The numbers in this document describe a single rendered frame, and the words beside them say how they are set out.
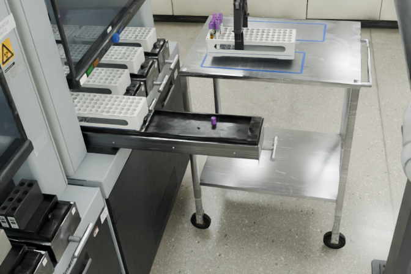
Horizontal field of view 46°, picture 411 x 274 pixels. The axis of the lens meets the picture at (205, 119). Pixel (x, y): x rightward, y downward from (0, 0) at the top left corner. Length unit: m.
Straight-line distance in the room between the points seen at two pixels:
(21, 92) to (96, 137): 0.36
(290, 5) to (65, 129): 2.57
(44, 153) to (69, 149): 0.13
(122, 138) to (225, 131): 0.30
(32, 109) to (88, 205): 0.31
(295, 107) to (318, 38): 1.09
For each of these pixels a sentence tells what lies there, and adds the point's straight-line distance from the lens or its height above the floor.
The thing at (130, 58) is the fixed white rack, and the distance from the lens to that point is 1.68.
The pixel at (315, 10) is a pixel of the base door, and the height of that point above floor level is 0.15.
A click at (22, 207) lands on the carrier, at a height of 0.87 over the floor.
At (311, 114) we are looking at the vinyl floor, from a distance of 2.82.
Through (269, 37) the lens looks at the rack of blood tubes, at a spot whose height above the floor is 0.91.
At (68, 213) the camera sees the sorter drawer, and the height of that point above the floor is 0.81.
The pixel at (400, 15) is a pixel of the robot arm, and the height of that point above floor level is 1.19.
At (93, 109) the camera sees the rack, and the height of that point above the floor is 0.86.
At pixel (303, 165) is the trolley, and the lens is 2.06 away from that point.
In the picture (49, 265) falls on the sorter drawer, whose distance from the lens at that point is 1.19.
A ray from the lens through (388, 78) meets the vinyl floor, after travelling 3.21.
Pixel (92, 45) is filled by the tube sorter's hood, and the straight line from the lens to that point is 1.45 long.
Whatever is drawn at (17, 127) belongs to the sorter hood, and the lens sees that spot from 1.14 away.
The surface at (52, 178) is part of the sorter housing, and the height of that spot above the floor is 0.82.
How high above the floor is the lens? 1.66
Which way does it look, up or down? 37 degrees down
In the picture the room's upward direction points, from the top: 5 degrees counter-clockwise
